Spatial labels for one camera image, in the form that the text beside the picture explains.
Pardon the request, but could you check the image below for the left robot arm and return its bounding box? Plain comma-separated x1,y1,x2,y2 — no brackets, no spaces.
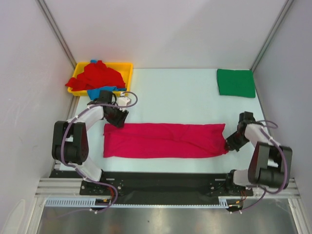
52,90,132,195

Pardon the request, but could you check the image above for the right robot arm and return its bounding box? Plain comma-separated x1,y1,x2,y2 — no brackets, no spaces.
225,112,293,195

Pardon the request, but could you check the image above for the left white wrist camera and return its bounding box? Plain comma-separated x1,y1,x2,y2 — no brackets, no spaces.
117,92,132,106

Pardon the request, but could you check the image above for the folded green t shirt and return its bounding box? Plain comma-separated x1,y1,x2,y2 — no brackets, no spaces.
216,69,255,98

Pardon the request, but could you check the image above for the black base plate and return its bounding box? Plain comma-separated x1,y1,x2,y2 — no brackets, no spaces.
48,170,286,205

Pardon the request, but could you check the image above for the yellow plastic bin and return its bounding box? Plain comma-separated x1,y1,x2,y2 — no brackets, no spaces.
67,62,133,96

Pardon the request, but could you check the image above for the aluminium frame rail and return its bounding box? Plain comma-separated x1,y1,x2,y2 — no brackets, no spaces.
35,178,300,199

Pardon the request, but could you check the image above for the right corner aluminium post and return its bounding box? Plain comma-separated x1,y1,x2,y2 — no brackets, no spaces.
250,0,294,72

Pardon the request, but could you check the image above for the slotted cable duct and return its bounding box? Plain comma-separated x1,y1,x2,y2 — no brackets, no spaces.
45,197,238,209

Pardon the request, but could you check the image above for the corner aluminium post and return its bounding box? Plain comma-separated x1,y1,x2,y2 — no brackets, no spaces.
250,0,294,72
35,0,77,68

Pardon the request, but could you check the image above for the left corner aluminium post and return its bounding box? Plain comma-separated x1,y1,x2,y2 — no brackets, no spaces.
35,0,77,68

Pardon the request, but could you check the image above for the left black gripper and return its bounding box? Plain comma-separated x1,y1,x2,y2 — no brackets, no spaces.
104,102,128,129

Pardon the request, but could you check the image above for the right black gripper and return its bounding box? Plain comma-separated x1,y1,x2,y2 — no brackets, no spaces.
224,131,250,152

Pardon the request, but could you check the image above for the magenta t shirt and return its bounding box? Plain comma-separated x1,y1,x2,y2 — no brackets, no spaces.
103,123,228,159

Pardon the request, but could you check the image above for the blue t shirt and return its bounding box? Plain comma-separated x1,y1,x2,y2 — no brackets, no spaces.
87,60,126,100

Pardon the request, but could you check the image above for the red t shirt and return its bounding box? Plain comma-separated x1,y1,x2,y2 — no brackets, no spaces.
65,60,126,92

